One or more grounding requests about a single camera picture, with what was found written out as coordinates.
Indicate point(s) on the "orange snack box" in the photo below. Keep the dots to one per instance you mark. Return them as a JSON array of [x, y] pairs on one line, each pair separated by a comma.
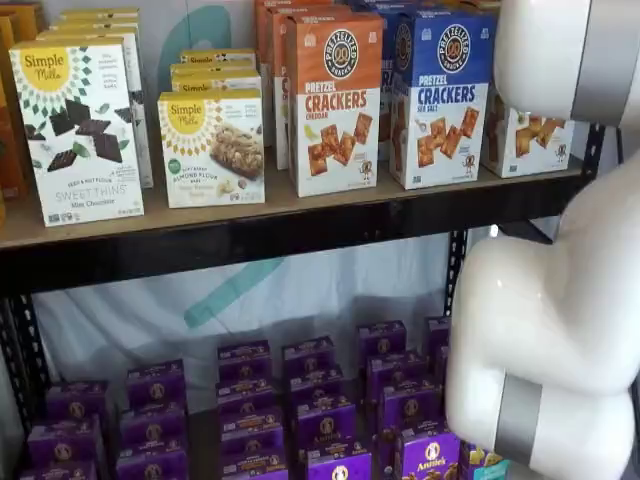
[[25, 20], [10, 125]]

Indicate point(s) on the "wooden shelf board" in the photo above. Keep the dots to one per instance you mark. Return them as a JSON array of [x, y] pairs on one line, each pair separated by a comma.
[[280, 205]]

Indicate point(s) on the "Simple Mills Sweet Thins box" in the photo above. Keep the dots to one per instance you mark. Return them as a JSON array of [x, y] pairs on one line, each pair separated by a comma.
[[97, 19], [75, 165], [95, 27], [100, 11], [142, 125]]

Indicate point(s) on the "blue sea salt crackers box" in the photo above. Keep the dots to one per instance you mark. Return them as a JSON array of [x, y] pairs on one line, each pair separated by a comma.
[[387, 100], [380, 5], [445, 125]]

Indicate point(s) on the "black metal shelf frame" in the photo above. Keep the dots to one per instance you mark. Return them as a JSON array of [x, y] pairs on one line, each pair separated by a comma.
[[200, 250]]

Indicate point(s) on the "orange cheddar pretzel crackers box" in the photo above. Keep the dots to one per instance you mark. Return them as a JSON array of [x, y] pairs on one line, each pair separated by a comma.
[[262, 45], [335, 125], [280, 75]]

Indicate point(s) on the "Simple Mills almond bars box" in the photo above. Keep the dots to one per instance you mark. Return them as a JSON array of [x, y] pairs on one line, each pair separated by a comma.
[[210, 170], [217, 56], [215, 80]]

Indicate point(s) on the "white teal backdrop banner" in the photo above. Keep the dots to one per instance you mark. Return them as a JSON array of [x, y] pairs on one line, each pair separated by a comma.
[[110, 325]]

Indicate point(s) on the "purple teal Annie's box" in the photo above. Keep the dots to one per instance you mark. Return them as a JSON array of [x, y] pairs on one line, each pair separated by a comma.
[[480, 462]]

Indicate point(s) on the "purple Annie's snack box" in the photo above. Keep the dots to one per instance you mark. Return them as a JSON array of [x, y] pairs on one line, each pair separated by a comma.
[[244, 360], [411, 407], [442, 365], [395, 375], [80, 400], [152, 427], [155, 385], [60, 471], [309, 355], [152, 465], [316, 387], [255, 470], [325, 425], [245, 395], [437, 335], [252, 445], [340, 465], [252, 422], [427, 460], [65, 442], [382, 340]]

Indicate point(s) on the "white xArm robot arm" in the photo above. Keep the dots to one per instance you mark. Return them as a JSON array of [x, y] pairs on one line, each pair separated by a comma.
[[540, 310]]

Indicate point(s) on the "yellow white pretzel crackers box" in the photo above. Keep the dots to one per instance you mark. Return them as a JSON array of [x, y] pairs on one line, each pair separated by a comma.
[[530, 145]]

